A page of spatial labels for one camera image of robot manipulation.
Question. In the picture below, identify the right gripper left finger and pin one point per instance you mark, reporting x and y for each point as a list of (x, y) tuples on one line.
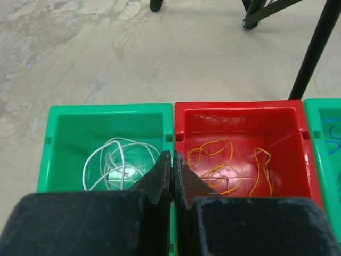
[(135, 221)]

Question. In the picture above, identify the green bin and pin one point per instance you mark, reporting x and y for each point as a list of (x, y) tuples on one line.
[(323, 117), (103, 148)]

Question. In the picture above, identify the black music stand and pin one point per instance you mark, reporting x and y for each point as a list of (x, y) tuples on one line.
[(259, 61)]

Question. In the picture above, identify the red bin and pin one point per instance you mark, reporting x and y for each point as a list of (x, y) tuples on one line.
[(249, 149)]

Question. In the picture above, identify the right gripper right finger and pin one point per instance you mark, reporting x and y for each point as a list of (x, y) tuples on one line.
[(211, 224)]

